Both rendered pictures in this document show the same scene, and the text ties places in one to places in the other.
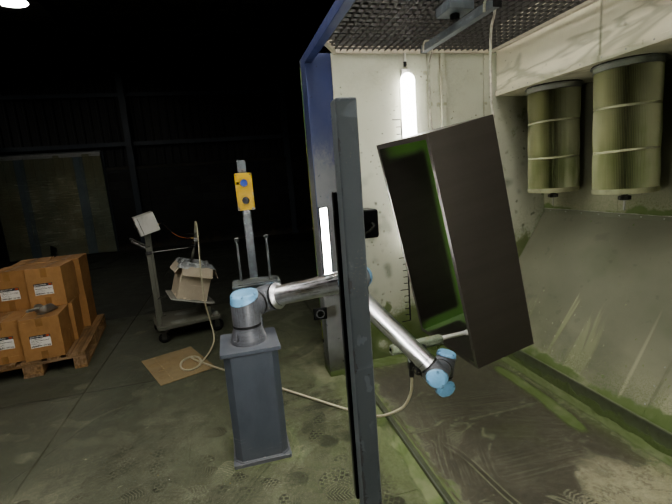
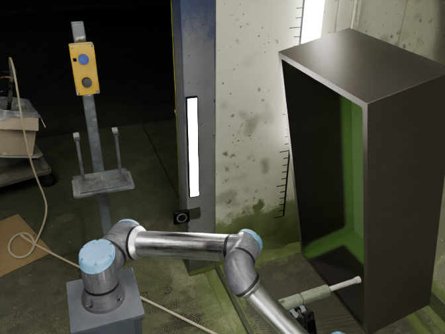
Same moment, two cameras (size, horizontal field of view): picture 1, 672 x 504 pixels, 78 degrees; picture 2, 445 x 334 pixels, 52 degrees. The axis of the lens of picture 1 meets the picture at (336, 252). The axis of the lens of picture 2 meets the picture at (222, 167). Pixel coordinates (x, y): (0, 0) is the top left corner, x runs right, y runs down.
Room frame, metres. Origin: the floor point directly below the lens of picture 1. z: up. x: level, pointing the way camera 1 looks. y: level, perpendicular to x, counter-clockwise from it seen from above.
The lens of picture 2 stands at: (0.61, 0.15, 2.18)
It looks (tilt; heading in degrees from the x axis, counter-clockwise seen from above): 30 degrees down; 354
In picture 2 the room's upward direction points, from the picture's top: 1 degrees clockwise
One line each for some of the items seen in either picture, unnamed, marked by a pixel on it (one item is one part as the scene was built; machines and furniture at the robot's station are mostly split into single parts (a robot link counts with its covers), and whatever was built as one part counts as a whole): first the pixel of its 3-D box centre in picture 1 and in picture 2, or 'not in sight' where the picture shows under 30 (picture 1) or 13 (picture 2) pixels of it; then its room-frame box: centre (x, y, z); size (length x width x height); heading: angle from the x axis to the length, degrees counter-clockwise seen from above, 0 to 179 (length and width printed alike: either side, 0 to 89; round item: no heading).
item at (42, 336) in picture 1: (47, 331); not in sight; (3.52, 2.59, 0.32); 0.38 x 0.29 x 0.36; 21
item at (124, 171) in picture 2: (256, 281); (102, 182); (2.88, 0.58, 0.78); 0.31 x 0.23 x 0.01; 104
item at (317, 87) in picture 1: (327, 223); (195, 111); (3.01, 0.05, 1.14); 0.18 x 0.18 x 2.29; 14
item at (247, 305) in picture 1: (246, 306); (99, 264); (2.14, 0.50, 0.83); 0.17 x 0.15 x 0.18; 153
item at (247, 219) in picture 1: (253, 272); (97, 165); (3.02, 0.62, 0.82); 0.06 x 0.06 x 1.64; 14
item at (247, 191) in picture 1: (244, 191); (84, 68); (2.96, 0.61, 1.42); 0.12 x 0.06 x 0.26; 104
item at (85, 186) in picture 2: (253, 259); (99, 158); (2.86, 0.58, 0.95); 0.26 x 0.15 x 0.32; 104
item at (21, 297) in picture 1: (18, 286); not in sight; (3.83, 3.00, 0.69); 0.38 x 0.29 x 0.36; 15
